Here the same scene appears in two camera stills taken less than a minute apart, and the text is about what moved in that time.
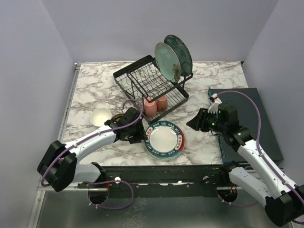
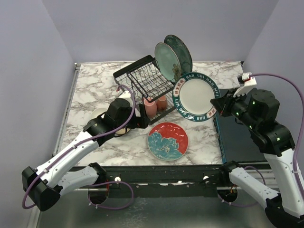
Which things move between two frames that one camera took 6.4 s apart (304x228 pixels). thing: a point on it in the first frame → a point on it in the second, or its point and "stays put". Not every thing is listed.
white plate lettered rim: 163,140 → 191,96
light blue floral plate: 168,61 stays put
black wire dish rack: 143,81 stays put
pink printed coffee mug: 162,103 stays put
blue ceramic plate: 185,57 stays put
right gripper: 199,122 → 221,102
